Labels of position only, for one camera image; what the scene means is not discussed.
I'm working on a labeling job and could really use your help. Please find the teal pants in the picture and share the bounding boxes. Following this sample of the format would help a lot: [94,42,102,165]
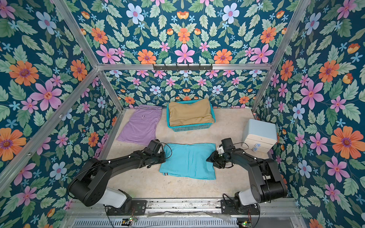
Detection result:
[159,143,216,181]

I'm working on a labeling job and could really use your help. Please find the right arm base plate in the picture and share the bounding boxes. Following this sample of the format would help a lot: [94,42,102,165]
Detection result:
[220,199,260,216]

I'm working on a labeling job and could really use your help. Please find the black wall hook rail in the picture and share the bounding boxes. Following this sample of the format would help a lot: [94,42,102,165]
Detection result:
[153,64,213,71]

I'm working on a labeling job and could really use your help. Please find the purple pants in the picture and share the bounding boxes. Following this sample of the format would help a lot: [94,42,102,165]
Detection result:
[117,105,162,146]

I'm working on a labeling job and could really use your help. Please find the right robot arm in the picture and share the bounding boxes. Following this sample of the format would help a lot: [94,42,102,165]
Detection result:
[206,138,288,213]

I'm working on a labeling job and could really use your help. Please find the light blue drawer cabinet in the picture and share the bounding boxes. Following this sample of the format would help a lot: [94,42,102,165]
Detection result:
[242,119,278,153]

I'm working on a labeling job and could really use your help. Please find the white perforated front rail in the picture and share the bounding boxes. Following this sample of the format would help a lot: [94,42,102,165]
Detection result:
[72,218,238,228]

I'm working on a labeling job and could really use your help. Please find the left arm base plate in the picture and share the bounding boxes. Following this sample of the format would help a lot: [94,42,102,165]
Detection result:
[106,199,147,216]

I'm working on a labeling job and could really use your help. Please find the beige pants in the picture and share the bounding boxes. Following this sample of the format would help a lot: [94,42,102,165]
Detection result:
[168,99,215,127]

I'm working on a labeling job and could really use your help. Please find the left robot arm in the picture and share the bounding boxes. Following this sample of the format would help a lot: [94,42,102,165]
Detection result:
[67,140,166,214]

